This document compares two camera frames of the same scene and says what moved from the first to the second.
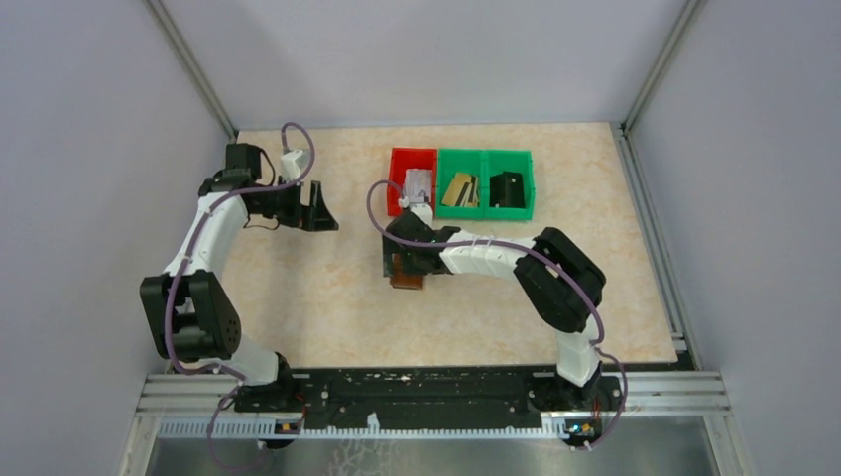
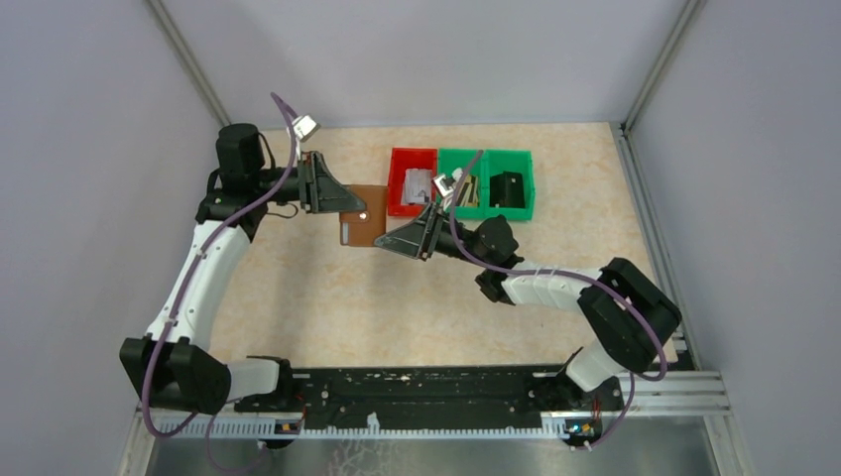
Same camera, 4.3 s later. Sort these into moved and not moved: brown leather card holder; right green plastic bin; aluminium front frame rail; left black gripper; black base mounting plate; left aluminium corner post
Moved: left black gripper; brown leather card holder
Not moved: black base mounting plate; right green plastic bin; left aluminium corner post; aluminium front frame rail
